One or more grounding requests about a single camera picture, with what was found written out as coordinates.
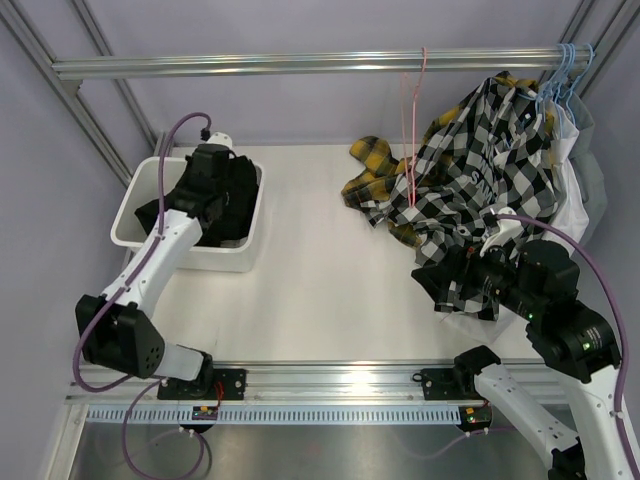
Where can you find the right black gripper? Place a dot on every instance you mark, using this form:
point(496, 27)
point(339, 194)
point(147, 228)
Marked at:
point(458, 259)

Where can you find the pink wire hanger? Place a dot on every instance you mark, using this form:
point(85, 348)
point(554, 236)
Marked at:
point(408, 108)

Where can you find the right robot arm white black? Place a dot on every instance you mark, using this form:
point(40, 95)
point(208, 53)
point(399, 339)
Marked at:
point(574, 341)

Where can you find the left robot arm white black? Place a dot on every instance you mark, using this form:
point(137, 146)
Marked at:
point(115, 327)

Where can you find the black white checkered shirt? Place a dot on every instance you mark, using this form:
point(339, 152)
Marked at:
point(475, 190)

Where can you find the yellow black plaid shirt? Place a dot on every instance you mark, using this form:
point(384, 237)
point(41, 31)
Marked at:
point(372, 170)

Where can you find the white plastic bin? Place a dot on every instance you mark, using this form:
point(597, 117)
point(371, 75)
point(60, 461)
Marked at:
point(238, 257)

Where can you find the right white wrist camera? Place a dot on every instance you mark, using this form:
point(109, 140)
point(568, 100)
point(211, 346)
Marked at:
point(506, 228)

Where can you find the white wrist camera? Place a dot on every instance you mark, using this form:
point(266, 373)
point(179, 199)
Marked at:
point(220, 139)
point(506, 228)

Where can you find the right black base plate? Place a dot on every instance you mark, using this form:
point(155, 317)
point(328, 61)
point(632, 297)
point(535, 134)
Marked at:
point(446, 384)

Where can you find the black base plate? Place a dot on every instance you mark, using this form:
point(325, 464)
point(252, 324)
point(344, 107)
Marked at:
point(446, 384)
point(206, 393)

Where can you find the aluminium front rail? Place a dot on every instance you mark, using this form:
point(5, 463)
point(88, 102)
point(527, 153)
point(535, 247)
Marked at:
point(362, 382)

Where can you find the aluminium hanging rail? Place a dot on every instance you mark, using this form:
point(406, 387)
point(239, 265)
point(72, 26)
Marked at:
point(439, 60)

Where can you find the light blue wire hangers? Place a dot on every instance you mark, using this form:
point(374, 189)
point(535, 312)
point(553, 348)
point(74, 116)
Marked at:
point(560, 87)

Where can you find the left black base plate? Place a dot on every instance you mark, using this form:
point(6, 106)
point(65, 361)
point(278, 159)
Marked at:
point(206, 393)

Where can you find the white slotted cable duct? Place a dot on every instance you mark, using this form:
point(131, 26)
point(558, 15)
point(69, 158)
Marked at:
point(278, 415)

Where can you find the right aluminium frame post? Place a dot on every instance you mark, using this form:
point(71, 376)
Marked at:
point(608, 26)

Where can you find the aluminium frame post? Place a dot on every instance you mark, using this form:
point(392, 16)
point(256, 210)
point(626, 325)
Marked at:
point(608, 26)
point(34, 45)

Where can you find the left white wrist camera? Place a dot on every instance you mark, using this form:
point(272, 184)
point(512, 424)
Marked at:
point(220, 139)

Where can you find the left aluminium frame post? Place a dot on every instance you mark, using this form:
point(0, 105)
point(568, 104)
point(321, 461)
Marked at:
point(34, 45)

